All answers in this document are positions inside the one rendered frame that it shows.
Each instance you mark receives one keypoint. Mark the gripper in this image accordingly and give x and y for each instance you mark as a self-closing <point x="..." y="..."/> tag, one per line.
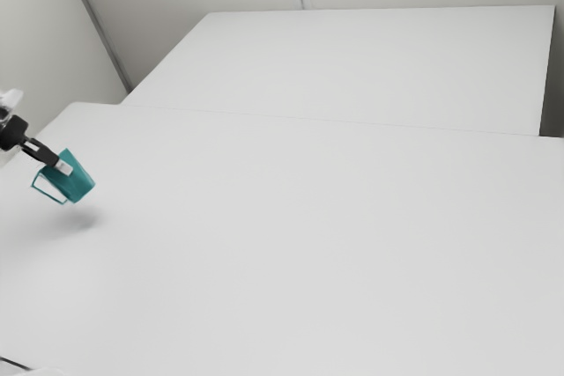
<point x="13" y="131"/>

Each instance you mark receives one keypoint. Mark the teal faceted mug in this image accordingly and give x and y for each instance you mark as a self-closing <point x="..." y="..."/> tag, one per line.
<point x="72" y="180"/>

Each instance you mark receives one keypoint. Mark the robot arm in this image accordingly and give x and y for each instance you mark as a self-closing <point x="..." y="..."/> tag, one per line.
<point x="8" y="101"/>

